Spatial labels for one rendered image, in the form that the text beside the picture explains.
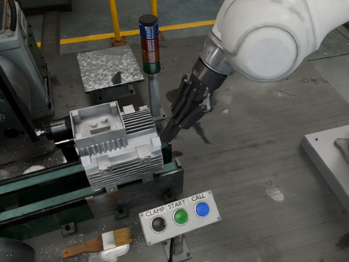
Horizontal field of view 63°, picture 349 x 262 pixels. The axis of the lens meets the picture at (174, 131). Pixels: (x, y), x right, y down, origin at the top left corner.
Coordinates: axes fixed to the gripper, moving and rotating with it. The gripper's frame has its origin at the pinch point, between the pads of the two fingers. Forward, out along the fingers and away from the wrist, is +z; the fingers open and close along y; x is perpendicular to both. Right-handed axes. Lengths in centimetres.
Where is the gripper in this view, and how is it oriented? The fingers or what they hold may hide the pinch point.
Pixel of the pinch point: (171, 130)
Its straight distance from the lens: 72.0
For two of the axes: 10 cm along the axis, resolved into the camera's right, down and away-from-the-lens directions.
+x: 8.1, 1.1, 5.7
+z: -4.7, 7.0, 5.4
